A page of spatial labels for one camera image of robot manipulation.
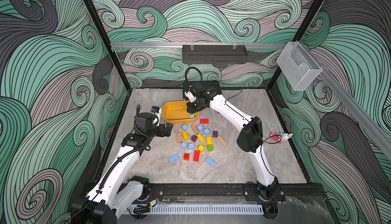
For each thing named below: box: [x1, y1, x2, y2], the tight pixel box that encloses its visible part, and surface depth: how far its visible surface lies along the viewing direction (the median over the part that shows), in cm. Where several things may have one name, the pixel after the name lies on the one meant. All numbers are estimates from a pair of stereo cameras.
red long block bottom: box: [192, 150, 201, 163], surface depth 87 cm
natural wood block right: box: [216, 134, 229, 148], surface depth 92 cm
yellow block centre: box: [197, 133, 206, 143], surface depth 94 cm
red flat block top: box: [199, 118, 210, 124], surface depth 103 cm
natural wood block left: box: [177, 132, 183, 144], surface depth 92 cm
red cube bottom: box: [183, 153, 190, 161], surface depth 85 cm
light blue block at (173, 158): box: [168, 153, 180, 164], surface depth 85 cm
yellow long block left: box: [181, 130, 190, 142], surface depth 94 cm
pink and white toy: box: [269, 131, 294, 145], surface depth 92 cm
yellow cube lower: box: [197, 144, 205, 154], surface depth 89 cm
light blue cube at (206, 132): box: [203, 128, 211, 136], surface depth 95 cm
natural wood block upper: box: [190, 123, 200, 135], surface depth 99 cm
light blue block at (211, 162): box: [204, 156, 217, 168], surface depth 85 cm
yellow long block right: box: [206, 136, 213, 146], surface depth 92 cm
